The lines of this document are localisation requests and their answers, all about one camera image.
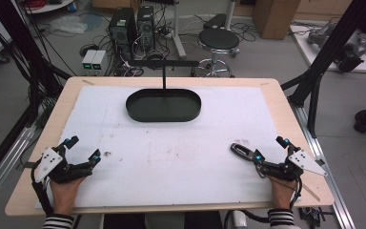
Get white table leg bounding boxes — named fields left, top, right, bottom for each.
left=171, top=0, right=188, bottom=60

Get small electronics boards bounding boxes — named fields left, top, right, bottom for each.
left=297, top=205, right=334, bottom=229

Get large black computer tower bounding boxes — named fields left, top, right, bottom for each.
left=107, top=7, right=138, bottom=62

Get brown cardboard box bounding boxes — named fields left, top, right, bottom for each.
left=252, top=0, right=302, bottom=41

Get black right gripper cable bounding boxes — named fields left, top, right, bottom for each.
left=223, top=177, right=303, bottom=229

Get white power supply unit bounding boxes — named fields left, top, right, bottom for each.
left=81, top=49, right=97, bottom=72
left=91, top=50, right=108, bottom=72

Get black metal frame strut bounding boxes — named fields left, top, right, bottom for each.
left=280, top=0, right=366, bottom=138

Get white foam mat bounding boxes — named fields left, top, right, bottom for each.
left=33, top=84, right=303, bottom=210

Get person's left hand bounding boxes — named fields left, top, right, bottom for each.
left=49, top=176, right=88, bottom=217

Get white floor board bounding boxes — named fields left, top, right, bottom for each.
left=289, top=24, right=366, bottom=75

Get black stand with oval tray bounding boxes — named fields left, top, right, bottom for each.
left=125, top=59, right=202, bottom=123

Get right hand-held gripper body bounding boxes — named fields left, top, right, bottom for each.
left=255, top=148, right=329, bottom=182

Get white device under table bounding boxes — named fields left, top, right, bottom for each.
left=232, top=209, right=248, bottom=229

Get aluminium rail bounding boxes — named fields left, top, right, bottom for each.
left=290, top=102, right=357, bottom=229
left=0, top=124, right=38, bottom=212

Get person's right hand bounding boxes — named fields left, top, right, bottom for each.
left=270, top=177, right=298, bottom=211

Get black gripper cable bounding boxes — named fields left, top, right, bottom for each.
left=30, top=158, right=55, bottom=216
left=223, top=177, right=303, bottom=229

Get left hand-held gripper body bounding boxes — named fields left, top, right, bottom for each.
left=32, top=145, right=93, bottom=184

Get clear plastic bag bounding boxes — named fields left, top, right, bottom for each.
left=48, top=14, right=89, bottom=35

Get black metal frame with cables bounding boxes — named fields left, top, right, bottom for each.
left=0, top=0, right=73, bottom=135

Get thin wooden stick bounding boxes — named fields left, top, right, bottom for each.
left=300, top=182, right=322, bottom=202

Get person's legs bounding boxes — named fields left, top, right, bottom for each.
left=102, top=211, right=224, bottom=229

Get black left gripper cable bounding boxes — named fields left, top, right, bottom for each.
left=30, top=158, right=55, bottom=216

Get black round stool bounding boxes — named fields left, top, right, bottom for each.
left=196, top=27, right=241, bottom=78

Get round white table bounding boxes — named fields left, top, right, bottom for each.
left=21, top=0, right=74, bottom=15

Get dark grey metal carabiner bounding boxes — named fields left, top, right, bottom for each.
left=230, top=142, right=255, bottom=161

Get slim black computer tower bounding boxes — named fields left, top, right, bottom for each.
left=136, top=4, right=157, bottom=52

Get grey robot device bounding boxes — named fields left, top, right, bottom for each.
left=306, top=22, right=366, bottom=73

